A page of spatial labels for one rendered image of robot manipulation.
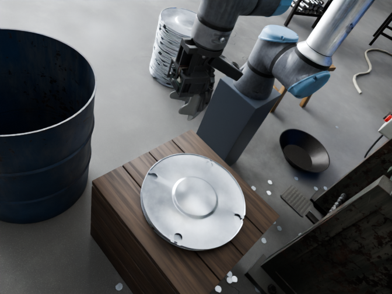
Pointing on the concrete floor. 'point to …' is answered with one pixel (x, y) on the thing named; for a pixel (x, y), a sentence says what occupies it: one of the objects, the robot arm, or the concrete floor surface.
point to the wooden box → (196, 259)
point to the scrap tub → (43, 125)
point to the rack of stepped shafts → (313, 6)
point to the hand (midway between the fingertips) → (189, 111)
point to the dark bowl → (304, 151)
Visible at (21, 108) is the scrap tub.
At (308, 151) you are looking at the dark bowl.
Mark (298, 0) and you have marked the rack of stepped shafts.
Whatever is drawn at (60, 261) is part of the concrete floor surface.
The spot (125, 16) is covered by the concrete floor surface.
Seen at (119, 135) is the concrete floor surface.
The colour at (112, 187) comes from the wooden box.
